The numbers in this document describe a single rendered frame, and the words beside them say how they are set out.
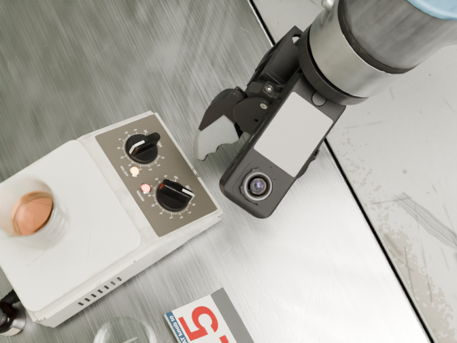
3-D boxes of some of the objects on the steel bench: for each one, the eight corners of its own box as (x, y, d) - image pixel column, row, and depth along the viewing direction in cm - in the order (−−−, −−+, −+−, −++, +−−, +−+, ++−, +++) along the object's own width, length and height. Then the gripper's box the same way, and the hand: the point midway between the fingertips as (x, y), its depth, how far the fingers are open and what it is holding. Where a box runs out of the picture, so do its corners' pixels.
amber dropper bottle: (2, 301, 83) (-21, 292, 77) (30, 310, 83) (10, 302, 76) (-10, 331, 83) (-33, 324, 76) (20, 340, 82) (-2, 335, 76)
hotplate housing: (156, 116, 88) (147, 88, 80) (226, 220, 85) (222, 201, 77) (-31, 233, 85) (-61, 216, 78) (33, 344, 82) (9, 339, 75)
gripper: (423, 58, 68) (287, 157, 85) (314, -33, 66) (198, 88, 83) (387, 133, 63) (251, 222, 81) (269, 38, 61) (156, 150, 79)
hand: (217, 170), depth 79 cm, fingers open, 3 cm apart
